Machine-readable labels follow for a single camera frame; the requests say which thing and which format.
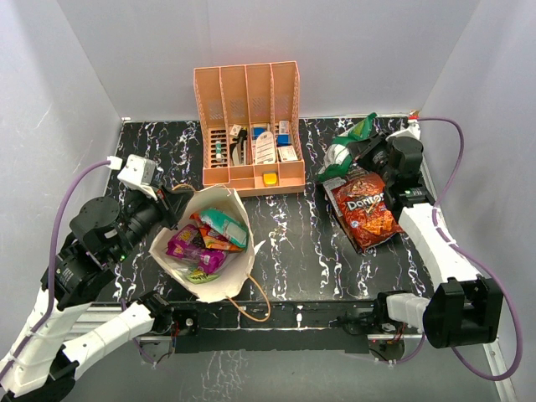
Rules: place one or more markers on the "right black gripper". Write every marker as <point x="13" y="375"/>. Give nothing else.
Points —
<point x="363" y="157"/>

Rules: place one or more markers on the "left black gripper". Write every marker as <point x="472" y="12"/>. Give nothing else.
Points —
<point x="176" y="202"/>

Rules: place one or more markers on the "green chips bag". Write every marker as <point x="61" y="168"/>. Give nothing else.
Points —
<point x="337" y="159"/>

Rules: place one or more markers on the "brown kettle chips bag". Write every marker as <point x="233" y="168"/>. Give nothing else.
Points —
<point x="330" y="187"/>

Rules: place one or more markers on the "red doritos bag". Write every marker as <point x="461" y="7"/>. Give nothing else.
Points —
<point x="362" y="203"/>

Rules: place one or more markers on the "brown paper bag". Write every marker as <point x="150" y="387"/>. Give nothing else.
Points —
<point x="234" y="272"/>

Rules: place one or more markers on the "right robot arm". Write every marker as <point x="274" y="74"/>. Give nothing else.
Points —
<point x="465" y="308"/>

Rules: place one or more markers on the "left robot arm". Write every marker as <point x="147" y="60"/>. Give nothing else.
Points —
<point x="43" y="364"/>

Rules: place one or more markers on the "purple grape candy bag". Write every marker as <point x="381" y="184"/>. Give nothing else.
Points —
<point x="188" y="245"/>

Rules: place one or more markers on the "orange fruit candy bag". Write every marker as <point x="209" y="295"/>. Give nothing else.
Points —
<point x="213" y="240"/>

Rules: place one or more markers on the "teal white snack bag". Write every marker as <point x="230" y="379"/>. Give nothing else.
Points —
<point x="225" y="225"/>

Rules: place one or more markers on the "small white card box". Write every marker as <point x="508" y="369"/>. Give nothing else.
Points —
<point x="287" y="154"/>

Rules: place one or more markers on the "green white glue stick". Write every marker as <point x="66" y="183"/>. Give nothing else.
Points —
<point x="218" y="150"/>

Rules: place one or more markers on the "blue box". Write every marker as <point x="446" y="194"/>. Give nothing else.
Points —
<point x="283" y="140"/>

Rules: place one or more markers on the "light green snack packet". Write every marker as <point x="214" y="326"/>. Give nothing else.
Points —
<point x="197" y="276"/>

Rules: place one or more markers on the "black white stapler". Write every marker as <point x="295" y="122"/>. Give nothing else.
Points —
<point x="237" y="145"/>

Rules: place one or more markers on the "white label booklet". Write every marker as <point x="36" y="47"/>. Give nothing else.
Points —
<point x="265" y="148"/>

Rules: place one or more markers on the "pink plastic desk organizer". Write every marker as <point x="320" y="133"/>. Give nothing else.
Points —
<point x="260" y="97"/>

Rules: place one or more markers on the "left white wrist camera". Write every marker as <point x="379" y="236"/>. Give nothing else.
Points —
<point x="136" y="173"/>

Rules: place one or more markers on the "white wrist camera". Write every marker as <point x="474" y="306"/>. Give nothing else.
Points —
<point x="136" y="173"/>
<point x="411" y="131"/>

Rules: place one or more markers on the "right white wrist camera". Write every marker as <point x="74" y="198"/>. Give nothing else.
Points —
<point x="411" y="131"/>

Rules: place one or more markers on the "black front mounting rail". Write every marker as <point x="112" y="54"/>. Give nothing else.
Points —
<point x="346" y="326"/>

